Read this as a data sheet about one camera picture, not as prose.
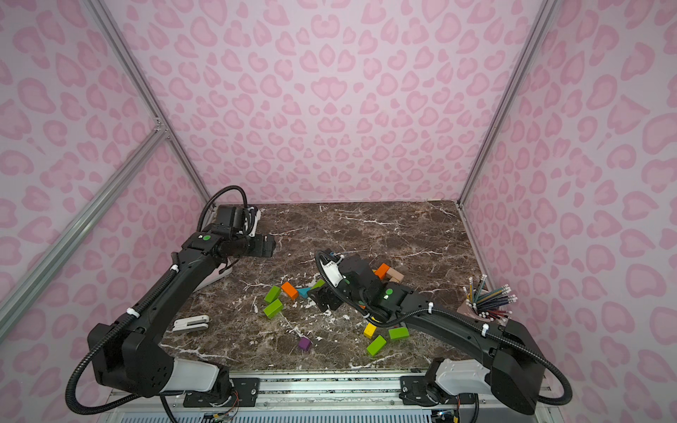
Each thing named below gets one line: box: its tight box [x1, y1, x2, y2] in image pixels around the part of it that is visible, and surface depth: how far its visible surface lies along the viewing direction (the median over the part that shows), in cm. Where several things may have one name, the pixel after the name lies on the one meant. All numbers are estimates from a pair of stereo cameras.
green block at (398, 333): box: [387, 326, 410, 340], surface depth 84 cm
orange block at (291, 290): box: [281, 282, 299, 301], surface depth 93 cm
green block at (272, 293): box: [264, 285, 282, 304], surface depth 92 cm
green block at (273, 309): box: [262, 298, 283, 319], surface depth 89 cm
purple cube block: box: [297, 334, 313, 352], surface depth 83 cm
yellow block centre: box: [363, 322, 378, 340], surface depth 84 cm
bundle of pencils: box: [462, 274, 519, 321], surface depth 80 cm
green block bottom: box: [366, 334, 387, 357], surface depth 81 cm
